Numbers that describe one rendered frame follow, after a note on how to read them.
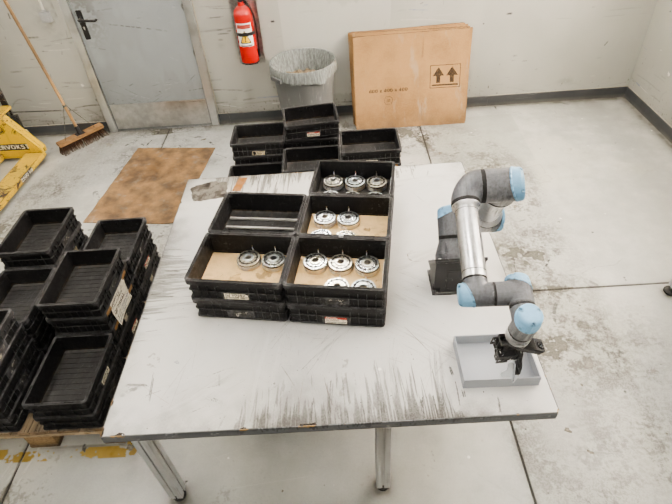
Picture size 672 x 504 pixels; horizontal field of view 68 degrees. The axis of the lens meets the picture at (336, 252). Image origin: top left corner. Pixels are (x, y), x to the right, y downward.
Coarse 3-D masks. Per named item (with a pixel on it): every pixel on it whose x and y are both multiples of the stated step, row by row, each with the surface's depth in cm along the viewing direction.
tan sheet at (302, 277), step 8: (304, 256) 219; (304, 272) 212; (328, 272) 211; (352, 272) 210; (296, 280) 208; (304, 280) 208; (312, 280) 208; (320, 280) 208; (352, 280) 206; (376, 280) 206
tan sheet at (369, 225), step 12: (312, 216) 240; (336, 216) 239; (360, 216) 237; (372, 216) 237; (384, 216) 236; (312, 228) 233; (336, 228) 232; (360, 228) 231; (372, 228) 230; (384, 228) 230
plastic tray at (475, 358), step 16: (464, 336) 192; (480, 336) 192; (496, 336) 192; (464, 352) 192; (480, 352) 192; (464, 368) 187; (480, 368) 186; (496, 368) 186; (528, 368) 185; (464, 384) 179; (480, 384) 180; (496, 384) 180; (512, 384) 180; (528, 384) 180
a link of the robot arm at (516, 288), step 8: (520, 272) 152; (504, 280) 154; (512, 280) 151; (520, 280) 150; (528, 280) 151; (496, 288) 149; (504, 288) 149; (512, 288) 149; (520, 288) 148; (528, 288) 148; (504, 296) 148; (512, 296) 148; (520, 296) 147; (528, 296) 147; (504, 304) 150; (512, 304) 148
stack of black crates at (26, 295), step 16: (16, 272) 277; (32, 272) 277; (48, 272) 278; (0, 288) 272; (16, 288) 280; (32, 288) 280; (0, 304) 272; (16, 304) 271; (32, 304) 256; (16, 320) 262; (32, 320) 255; (32, 336) 254; (48, 336) 268
